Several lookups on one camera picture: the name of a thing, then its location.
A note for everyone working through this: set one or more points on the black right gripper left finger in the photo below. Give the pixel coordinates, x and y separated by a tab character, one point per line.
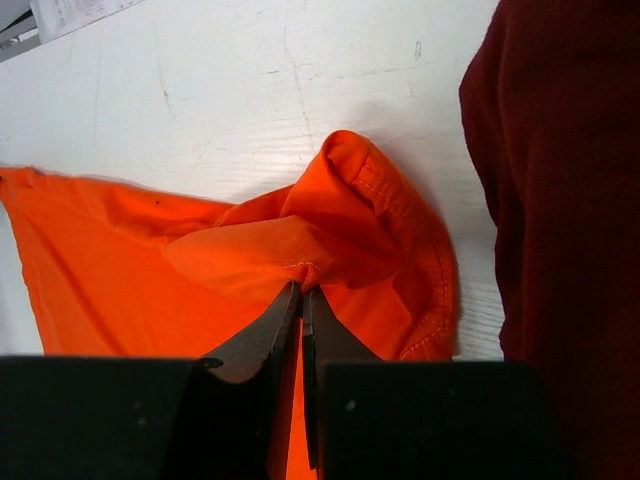
243	405

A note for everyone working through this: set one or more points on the orange t shirt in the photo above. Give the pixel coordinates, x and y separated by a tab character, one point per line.
130	288

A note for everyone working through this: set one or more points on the printed paper sheet at wall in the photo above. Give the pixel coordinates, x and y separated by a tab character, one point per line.
57	18

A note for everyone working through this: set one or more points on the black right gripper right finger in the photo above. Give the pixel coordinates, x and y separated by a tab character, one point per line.
325	339

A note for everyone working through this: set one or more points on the maroon t shirt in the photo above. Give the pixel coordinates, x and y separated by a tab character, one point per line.
550	112

